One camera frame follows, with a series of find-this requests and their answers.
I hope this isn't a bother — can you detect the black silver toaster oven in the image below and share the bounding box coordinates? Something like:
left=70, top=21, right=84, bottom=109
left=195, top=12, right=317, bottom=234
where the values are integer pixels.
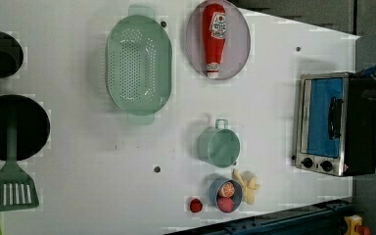
left=293, top=72, right=376, bottom=177

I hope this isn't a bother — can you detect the grey oval plate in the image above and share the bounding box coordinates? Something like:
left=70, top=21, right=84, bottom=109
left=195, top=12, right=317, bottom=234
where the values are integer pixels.
left=185, top=0, right=251, bottom=80

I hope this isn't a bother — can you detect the yellow red toy object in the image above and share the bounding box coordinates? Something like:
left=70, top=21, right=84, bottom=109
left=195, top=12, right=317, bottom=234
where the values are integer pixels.
left=344, top=214, right=371, bottom=235

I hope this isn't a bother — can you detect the peeled banana toy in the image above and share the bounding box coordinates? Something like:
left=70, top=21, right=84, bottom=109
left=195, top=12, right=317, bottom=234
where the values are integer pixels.
left=232, top=168, right=260, bottom=205

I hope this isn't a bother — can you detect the red ketchup bottle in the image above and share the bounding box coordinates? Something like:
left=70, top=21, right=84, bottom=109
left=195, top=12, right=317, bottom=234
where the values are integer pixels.
left=202, top=3, right=227, bottom=79

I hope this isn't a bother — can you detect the green metal mug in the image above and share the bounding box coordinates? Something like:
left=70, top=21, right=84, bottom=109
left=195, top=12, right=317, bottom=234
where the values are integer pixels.
left=197, top=118, right=241, bottom=168

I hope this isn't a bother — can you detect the orange slice toy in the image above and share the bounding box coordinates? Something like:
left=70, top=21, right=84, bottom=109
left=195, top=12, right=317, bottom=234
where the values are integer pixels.
left=218, top=181, right=235, bottom=198

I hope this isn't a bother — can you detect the small blue bowl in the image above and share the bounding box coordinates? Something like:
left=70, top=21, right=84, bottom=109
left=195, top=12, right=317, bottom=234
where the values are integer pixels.
left=209, top=178, right=243, bottom=212

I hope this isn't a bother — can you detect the red strawberry toy in bowl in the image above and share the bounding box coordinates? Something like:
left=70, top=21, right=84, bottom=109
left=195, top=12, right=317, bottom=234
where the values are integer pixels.
left=217, top=197, right=234, bottom=212

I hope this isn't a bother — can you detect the red strawberry toy on table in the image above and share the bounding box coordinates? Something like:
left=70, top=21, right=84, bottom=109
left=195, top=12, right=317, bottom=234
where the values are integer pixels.
left=189, top=198, right=203, bottom=213

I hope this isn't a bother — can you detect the green perforated colander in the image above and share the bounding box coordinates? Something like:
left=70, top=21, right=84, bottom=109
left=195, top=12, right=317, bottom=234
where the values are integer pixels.
left=106, top=5, right=172, bottom=125

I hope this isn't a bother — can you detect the large black cup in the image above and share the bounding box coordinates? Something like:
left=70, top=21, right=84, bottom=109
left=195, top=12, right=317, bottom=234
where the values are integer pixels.
left=0, top=95, right=50, bottom=161

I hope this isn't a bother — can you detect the green slotted spatula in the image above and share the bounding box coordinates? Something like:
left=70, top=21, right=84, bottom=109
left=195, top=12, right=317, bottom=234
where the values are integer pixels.
left=0, top=117, right=39, bottom=212

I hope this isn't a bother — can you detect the blue metal frame rail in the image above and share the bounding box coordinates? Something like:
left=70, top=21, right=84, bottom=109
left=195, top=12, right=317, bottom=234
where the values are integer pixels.
left=166, top=200, right=353, bottom=235

